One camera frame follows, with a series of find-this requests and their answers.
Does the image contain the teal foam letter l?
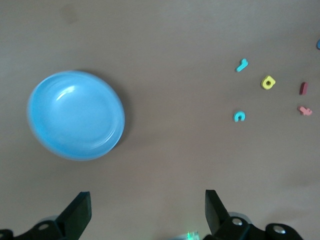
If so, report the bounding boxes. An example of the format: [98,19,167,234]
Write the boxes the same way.
[234,58,249,73]

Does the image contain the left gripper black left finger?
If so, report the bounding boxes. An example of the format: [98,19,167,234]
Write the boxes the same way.
[13,191,92,240]

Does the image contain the yellow foam letter b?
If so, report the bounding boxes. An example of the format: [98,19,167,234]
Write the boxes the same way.
[260,75,277,90]

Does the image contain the blue plastic plate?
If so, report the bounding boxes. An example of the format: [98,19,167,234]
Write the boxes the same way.
[26,70,126,162]

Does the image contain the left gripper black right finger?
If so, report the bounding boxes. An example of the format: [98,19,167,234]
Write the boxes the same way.
[203,189,265,240]

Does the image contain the pink foam letter t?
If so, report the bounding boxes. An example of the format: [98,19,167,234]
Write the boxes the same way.
[296,105,313,117]

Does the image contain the teal foam letter c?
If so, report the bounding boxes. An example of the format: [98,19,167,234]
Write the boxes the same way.
[232,110,246,123]

